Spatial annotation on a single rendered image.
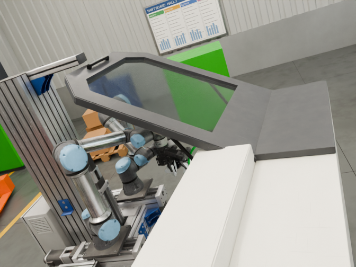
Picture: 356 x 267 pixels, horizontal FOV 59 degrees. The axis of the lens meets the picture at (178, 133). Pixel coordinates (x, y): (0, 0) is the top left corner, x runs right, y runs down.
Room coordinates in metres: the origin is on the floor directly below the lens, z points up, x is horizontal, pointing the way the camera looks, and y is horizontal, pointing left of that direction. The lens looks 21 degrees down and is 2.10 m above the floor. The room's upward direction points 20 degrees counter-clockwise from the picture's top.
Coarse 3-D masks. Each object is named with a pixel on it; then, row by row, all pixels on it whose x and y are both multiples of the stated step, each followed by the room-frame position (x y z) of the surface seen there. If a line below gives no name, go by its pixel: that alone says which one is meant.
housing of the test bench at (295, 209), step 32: (288, 96) 1.49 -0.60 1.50; (320, 96) 1.36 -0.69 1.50; (288, 128) 1.16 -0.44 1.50; (320, 128) 1.07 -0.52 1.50; (256, 160) 1.05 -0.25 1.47; (288, 160) 0.98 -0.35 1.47; (320, 160) 0.92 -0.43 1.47; (256, 192) 0.87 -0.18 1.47; (288, 192) 0.81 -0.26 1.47; (320, 192) 0.76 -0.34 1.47; (256, 224) 0.73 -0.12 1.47; (288, 224) 0.68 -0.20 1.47; (320, 224) 0.64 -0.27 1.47; (256, 256) 0.61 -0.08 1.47; (288, 256) 0.58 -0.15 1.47; (320, 256) 0.55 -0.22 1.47; (352, 256) 1.10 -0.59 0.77
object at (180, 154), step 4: (168, 148) 1.65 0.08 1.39; (172, 148) 1.65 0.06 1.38; (164, 152) 1.63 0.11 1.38; (168, 152) 1.62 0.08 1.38; (172, 152) 1.61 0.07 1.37; (176, 152) 1.62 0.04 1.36; (180, 152) 1.62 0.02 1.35; (172, 156) 1.61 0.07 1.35; (176, 156) 1.60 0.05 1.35; (180, 156) 1.59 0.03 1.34
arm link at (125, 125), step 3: (117, 120) 2.04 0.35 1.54; (120, 120) 2.02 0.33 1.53; (120, 123) 2.03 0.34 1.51; (123, 123) 2.02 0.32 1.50; (126, 123) 2.02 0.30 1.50; (129, 123) 2.03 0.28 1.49; (123, 126) 2.02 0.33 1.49; (126, 126) 2.02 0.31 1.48; (129, 126) 2.03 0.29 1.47; (132, 126) 2.06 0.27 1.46; (129, 153) 2.04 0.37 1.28; (132, 156) 2.02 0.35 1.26; (147, 162) 2.04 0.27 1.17; (144, 165) 2.03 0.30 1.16
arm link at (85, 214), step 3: (84, 210) 1.52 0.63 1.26; (87, 210) 1.51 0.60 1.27; (84, 213) 1.48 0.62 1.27; (87, 213) 1.46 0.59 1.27; (84, 216) 1.46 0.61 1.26; (87, 216) 1.45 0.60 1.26; (90, 216) 1.45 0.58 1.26; (84, 219) 1.47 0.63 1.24; (87, 219) 1.46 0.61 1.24; (87, 222) 1.45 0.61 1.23; (87, 225) 1.46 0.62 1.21; (90, 225) 1.42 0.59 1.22; (90, 228) 1.43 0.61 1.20; (90, 231) 1.47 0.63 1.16; (93, 234) 1.46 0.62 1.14
